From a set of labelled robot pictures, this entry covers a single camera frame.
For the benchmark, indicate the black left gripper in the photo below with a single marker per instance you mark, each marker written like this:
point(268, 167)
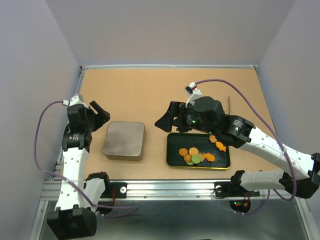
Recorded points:
point(101, 117)

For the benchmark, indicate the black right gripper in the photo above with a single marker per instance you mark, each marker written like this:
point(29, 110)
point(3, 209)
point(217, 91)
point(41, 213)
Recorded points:
point(177, 109)

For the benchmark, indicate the brown tin lid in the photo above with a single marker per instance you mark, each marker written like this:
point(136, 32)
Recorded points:
point(126, 126)

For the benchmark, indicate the brown cookie tin box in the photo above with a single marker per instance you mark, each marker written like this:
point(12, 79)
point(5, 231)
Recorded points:
point(124, 145)

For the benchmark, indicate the silver metal tongs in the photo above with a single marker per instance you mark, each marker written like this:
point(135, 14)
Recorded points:
point(229, 104)

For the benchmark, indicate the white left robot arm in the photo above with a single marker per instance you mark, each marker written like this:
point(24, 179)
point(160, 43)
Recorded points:
point(74, 215)

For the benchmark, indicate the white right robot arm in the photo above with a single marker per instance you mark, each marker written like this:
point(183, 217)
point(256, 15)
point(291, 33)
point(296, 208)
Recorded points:
point(297, 173)

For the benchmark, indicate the black gold-rimmed tray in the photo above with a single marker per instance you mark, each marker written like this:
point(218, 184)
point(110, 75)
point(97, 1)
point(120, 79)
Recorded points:
point(178, 141)

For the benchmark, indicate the chocolate chip round cookie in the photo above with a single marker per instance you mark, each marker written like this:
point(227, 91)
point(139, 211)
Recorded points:
point(183, 152)

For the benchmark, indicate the plain round cookie on tray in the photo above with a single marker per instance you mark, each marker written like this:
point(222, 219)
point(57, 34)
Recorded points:
point(193, 151)

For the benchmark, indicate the swirl flower cookie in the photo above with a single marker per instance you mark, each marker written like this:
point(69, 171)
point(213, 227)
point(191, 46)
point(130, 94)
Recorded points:
point(187, 158)

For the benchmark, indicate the green round cookie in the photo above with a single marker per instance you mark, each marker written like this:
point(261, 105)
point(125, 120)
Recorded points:
point(196, 159)

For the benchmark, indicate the leaf-shaped orange cookie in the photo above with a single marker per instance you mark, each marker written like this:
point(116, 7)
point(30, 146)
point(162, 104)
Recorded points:
point(212, 139)

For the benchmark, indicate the orange fish cookie on tray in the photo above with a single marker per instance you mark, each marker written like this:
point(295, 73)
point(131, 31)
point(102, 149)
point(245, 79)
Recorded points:
point(209, 157)

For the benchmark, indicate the large fish-shaped cookie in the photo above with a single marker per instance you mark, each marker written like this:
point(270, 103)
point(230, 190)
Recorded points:
point(220, 146)

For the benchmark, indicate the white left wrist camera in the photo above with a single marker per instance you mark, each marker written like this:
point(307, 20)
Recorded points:
point(76, 99)

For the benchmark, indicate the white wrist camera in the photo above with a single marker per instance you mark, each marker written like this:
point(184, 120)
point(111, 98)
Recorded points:
point(193, 93)
point(76, 99)

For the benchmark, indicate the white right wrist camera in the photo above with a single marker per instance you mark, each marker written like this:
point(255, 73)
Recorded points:
point(193, 93)

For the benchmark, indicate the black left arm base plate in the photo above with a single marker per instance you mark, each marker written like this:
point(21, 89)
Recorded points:
point(116, 190)

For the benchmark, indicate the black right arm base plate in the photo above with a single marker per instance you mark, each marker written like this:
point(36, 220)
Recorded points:
point(226, 189)

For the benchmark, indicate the aluminium front rail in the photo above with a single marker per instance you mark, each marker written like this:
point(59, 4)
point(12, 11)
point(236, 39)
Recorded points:
point(153, 190)

